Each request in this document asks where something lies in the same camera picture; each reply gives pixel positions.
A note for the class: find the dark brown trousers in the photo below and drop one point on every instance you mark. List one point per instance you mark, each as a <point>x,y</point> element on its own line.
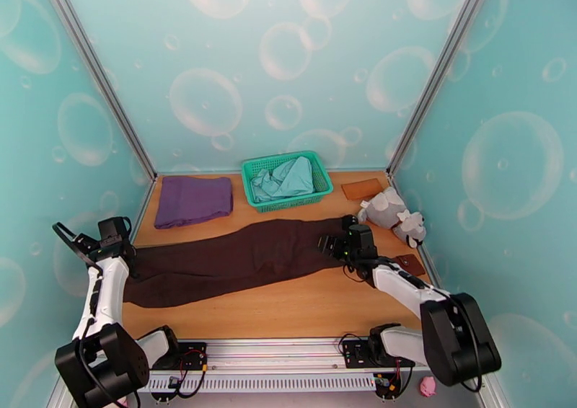
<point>234,262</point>

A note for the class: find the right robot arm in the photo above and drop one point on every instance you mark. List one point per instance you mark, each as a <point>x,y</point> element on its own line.
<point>455,339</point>

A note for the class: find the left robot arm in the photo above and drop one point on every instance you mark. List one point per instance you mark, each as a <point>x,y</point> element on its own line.
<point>106,285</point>

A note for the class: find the purple folded trousers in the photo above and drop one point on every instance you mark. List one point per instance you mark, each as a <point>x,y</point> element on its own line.
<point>194,201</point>

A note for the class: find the tan flat leather pad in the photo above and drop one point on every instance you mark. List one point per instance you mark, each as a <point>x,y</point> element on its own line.
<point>360,189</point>

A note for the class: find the large grey plush toy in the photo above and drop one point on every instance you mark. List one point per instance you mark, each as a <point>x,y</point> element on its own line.
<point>383,206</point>

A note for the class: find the brown leather snap wallet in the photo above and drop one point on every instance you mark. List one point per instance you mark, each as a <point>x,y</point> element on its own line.
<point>412,266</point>

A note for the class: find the small grey plush toy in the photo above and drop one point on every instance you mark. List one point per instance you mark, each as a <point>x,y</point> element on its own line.
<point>411,230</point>

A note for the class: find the teal plastic basket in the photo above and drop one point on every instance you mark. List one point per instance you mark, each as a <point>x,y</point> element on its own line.
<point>290,204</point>

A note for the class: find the light blue crumpled cloth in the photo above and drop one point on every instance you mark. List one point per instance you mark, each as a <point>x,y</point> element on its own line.
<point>288,179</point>

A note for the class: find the small black plug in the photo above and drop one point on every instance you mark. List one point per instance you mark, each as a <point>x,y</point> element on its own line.
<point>173,382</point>

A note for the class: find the pink crumpled ball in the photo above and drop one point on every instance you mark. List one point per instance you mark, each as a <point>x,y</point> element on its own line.
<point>428,386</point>

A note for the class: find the aluminium table side rail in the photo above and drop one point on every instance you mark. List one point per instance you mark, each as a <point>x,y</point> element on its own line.
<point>145,199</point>

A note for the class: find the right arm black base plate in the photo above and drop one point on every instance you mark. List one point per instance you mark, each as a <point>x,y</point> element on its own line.
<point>356,355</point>

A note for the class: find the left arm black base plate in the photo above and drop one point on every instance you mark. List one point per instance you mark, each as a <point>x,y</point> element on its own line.
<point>194,357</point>

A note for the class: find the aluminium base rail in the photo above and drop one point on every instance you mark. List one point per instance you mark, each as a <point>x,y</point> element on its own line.
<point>279,352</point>

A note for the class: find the aluminium frame post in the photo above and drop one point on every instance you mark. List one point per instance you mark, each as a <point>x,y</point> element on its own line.
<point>489,393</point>
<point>97,73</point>
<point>444,71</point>
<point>56,393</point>

